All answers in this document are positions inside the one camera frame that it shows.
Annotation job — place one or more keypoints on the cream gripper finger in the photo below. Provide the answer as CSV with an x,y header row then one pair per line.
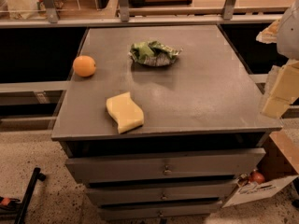
x,y
281,89

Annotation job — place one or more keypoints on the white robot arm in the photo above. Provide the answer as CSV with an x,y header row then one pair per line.
x,y
284,32

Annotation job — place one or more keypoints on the yellow wavy sponge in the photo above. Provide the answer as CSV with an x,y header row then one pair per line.
x,y
125,112

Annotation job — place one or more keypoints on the grey drawer cabinet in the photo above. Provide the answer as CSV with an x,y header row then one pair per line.
x,y
204,101

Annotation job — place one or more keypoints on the open cardboard box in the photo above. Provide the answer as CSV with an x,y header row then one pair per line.
x,y
279,167

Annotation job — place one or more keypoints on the grey metal railing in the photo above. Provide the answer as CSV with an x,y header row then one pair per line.
x,y
117,15

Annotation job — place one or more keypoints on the red onion in box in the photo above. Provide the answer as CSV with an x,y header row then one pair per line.
x,y
257,177

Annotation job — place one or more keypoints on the top grey drawer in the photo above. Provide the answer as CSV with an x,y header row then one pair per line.
x,y
164,165

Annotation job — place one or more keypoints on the grey drawer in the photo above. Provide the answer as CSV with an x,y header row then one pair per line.
x,y
161,192
159,210
164,165

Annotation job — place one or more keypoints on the middle grey drawer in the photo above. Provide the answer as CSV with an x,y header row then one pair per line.
x,y
161,192

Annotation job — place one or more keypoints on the crumpled green snack bag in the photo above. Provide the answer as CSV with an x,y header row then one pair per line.
x,y
153,53

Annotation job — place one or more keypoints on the bottom grey drawer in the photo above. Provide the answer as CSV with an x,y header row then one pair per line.
x,y
159,210

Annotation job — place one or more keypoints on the orange fruit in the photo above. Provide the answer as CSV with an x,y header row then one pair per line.
x,y
84,66

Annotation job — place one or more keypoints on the black metal stand leg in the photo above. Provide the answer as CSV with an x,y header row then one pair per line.
x,y
36,176

